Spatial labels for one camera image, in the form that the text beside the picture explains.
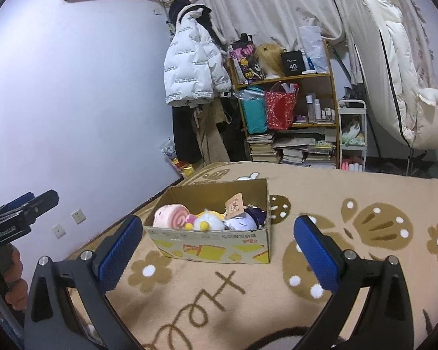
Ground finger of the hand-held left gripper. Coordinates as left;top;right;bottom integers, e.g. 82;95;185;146
0;191;36;214
7;190;60;224

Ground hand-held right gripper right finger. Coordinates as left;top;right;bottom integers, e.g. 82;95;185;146
293;214;414;350

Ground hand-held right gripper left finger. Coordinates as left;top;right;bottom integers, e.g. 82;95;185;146
24;214;145;350

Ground pink swirl roll plush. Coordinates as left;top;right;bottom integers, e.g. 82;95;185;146
152;204;191;230

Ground dark purple plush toy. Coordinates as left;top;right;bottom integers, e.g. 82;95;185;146
246;206;269;227

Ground purple-haired plush doll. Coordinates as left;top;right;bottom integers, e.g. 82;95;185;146
224;214;260;231

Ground white fluffy plush toy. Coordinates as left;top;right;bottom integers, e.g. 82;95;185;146
193;212;227;233

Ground person's left hand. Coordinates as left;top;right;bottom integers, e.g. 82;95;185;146
0;244;29;312

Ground beige flower printed blanket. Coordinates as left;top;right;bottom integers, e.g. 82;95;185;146
64;160;438;350

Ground stack of books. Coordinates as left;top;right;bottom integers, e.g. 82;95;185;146
246;131;337;170

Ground pile of snack packets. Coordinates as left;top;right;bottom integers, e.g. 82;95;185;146
160;139;198;177

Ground white trolley cart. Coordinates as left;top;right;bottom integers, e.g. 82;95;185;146
338;99;368;172

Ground black hanging coat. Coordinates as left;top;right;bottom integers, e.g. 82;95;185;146
172;106;205;165

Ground beige hanging trousers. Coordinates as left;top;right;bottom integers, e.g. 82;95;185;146
190;104;230;166

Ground row of cosmetic bottles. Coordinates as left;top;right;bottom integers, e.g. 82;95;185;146
305;94;336;123

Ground red patterned bag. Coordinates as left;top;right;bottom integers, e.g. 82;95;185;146
265;82;299;131

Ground teal bag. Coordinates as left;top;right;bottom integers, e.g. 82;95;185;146
237;88;268;134

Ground wooden shelf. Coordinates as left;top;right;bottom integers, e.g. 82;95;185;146
228;49;339;170

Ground black cardboard box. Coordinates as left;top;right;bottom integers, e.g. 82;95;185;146
280;50;305;77

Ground cream duvet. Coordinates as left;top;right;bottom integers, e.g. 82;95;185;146
350;0;438;150

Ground white puffer jacket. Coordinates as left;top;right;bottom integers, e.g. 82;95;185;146
164;3;232;107

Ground blonde wig head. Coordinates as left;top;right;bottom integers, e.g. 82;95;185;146
255;43;287;79

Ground white plastic bag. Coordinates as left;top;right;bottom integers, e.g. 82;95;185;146
298;25;330;74

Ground colourful printed bag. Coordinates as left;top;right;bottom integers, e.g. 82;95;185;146
229;34;263;84

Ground beige curtain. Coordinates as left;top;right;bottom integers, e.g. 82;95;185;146
195;0;435;92

